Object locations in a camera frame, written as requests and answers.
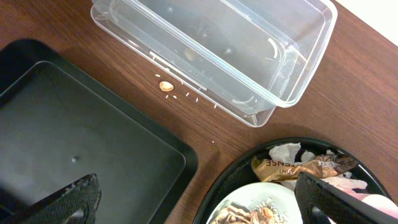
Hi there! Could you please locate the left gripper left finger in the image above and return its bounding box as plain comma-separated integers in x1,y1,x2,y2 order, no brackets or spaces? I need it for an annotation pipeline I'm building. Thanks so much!
3,174,101,224

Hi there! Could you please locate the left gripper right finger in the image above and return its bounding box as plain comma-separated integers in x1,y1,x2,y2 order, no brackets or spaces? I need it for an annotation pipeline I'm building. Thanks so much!
295,172,397,224

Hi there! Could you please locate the gold snack wrapper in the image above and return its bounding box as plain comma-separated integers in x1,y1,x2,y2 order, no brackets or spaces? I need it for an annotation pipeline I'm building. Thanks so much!
251,154,359,182

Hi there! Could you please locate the pink cup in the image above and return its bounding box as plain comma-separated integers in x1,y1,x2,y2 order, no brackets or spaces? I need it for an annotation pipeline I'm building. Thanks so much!
343,190,397,223

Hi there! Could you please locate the food scraps pile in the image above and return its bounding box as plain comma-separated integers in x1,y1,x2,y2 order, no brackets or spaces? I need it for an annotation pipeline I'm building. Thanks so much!
209,198,288,224

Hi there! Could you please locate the grey plate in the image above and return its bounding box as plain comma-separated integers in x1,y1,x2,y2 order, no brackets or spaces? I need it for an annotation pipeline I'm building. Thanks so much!
206,182,303,224

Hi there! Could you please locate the black rectangular tray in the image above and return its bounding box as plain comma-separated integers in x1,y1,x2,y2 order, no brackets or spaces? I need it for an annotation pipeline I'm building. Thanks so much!
1,39,198,223

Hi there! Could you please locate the round black serving tray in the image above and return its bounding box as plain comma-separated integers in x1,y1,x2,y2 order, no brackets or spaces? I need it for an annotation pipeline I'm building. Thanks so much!
192,136,392,224

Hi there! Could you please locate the nut on table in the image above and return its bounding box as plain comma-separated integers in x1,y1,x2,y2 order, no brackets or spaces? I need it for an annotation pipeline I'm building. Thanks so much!
159,81,174,92

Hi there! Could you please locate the clear plastic bin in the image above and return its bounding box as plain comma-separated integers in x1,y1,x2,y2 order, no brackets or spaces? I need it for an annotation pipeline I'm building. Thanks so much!
91,0,338,128

